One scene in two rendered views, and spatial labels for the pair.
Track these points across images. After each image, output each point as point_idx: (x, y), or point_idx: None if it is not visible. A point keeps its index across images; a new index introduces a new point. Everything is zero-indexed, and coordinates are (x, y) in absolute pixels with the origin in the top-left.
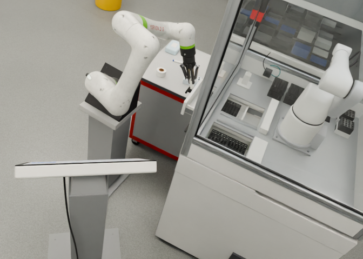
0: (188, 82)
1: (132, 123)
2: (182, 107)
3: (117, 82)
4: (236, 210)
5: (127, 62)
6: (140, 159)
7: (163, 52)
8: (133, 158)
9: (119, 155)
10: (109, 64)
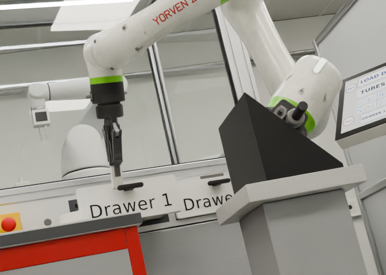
0: (120, 174)
1: None
2: (178, 191)
3: (293, 65)
4: None
5: (272, 26)
6: (346, 108)
7: None
8: (349, 129)
9: None
10: (241, 96)
